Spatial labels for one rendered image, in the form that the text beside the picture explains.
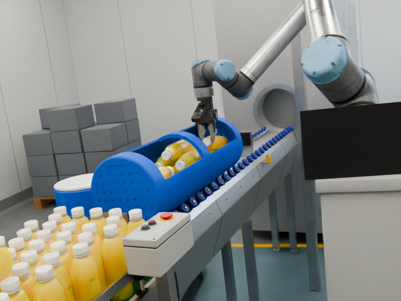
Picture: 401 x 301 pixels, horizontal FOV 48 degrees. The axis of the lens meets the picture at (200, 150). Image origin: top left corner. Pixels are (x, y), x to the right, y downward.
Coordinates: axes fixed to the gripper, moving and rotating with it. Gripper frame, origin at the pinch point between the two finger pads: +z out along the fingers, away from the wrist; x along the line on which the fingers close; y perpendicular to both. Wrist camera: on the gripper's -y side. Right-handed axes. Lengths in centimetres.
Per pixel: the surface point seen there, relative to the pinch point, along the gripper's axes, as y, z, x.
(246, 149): 64, 18, 4
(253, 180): 36.6, 29.6, -7.9
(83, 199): -37, 18, 46
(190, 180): -38.4, 8.1, -8.5
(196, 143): -21.9, -3.1, -4.9
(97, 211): -82, 5, 2
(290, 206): 132, 78, -3
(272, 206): 132, 78, 12
